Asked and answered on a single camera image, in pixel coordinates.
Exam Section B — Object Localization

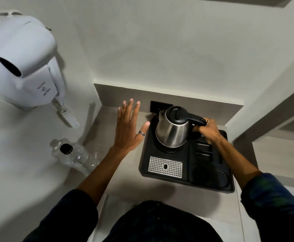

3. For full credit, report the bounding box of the black plastic kettle tray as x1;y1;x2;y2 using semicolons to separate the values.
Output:
139;115;235;194

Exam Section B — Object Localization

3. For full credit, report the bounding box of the person's left hand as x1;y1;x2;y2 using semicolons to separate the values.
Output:
111;99;151;153

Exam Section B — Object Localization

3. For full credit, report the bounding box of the dark long-sleeved shirt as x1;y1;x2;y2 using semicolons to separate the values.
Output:
22;172;294;242

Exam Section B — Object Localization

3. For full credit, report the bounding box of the white coiled dryer cord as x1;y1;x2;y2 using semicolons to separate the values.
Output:
51;98;80;129

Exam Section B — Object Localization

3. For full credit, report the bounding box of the white wall-mounted hair dryer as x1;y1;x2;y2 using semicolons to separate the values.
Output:
0;12;67;110

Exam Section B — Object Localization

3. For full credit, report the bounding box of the person's right forearm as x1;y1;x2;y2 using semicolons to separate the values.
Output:
213;137;262;191

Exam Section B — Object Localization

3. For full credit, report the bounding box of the perforated metal drip grate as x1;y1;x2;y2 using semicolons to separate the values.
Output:
148;156;183;179

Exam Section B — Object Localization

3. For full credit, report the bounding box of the person's right hand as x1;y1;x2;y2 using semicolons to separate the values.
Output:
192;118;223;145

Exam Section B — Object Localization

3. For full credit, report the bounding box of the clear plastic water bottle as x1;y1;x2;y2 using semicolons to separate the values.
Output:
50;138;100;176

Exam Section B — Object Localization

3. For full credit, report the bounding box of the black wall socket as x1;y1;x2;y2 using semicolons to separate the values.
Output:
150;100;174;114

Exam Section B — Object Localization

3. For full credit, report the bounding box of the person's left forearm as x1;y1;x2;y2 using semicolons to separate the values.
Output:
76;146;130;207

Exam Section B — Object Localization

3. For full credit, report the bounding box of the stainless steel electric kettle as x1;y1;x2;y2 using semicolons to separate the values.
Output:
155;106;207;149

